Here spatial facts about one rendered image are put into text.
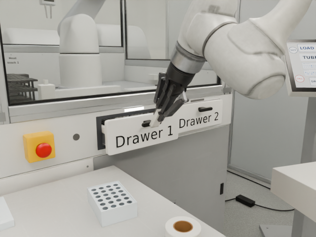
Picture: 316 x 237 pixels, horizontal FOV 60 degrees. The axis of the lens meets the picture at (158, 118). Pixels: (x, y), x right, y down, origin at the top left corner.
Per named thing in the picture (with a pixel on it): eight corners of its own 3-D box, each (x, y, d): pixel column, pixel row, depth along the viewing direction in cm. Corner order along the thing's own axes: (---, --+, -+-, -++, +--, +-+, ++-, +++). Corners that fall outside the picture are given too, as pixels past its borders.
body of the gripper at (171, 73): (203, 74, 73) (188, 99, 79) (185, 55, 78) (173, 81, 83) (182, 75, 69) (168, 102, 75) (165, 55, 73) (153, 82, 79)
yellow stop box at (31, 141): (57, 158, 77) (54, 133, 75) (29, 164, 73) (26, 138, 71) (51, 153, 81) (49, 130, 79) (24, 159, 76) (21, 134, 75)
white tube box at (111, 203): (137, 217, 63) (137, 201, 62) (101, 227, 59) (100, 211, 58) (119, 193, 73) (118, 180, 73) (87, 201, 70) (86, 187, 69)
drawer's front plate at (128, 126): (178, 138, 102) (178, 109, 99) (108, 155, 85) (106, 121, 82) (175, 137, 103) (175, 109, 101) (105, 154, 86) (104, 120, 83)
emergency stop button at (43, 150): (53, 156, 74) (51, 142, 73) (37, 160, 71) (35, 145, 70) (49, 153, 76) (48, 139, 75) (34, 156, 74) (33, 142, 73)
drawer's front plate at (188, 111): (221, 123, 125) (223, 99, 122) (173, 134, 108) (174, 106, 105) (218, 122, 126) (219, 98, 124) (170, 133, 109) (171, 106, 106)
